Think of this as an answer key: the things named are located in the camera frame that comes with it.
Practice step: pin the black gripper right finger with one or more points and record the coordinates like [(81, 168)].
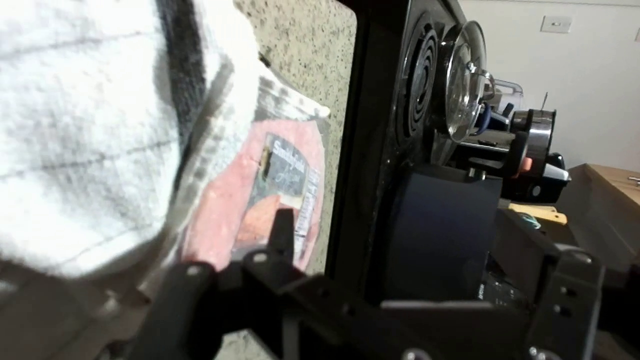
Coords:
[(567, 301)]

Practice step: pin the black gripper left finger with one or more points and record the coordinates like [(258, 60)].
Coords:
[(180, 312)]

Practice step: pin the pink sliced ham package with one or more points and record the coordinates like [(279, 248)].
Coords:
[(227, 212)]

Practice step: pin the white striped towel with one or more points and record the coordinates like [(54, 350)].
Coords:
[(81, 132)]

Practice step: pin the glass pot lid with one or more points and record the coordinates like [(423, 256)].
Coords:
[(462, 81)]

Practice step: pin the black stove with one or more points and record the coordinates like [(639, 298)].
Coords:
[(373, 132)]

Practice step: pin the white wall outlet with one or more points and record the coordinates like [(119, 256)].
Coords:
[(554, 24)]

